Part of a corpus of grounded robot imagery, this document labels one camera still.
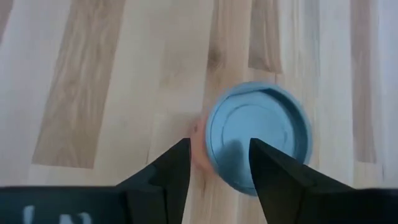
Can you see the orange red tin can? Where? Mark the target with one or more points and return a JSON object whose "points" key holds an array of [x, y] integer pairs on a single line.
{"points": [[248, 118]]}

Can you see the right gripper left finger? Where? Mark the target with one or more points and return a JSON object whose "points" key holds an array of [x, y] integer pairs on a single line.
{"points": [[168, 186]]}

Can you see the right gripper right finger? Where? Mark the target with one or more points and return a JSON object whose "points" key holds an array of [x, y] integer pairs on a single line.
{"points": [[280, 186]]}

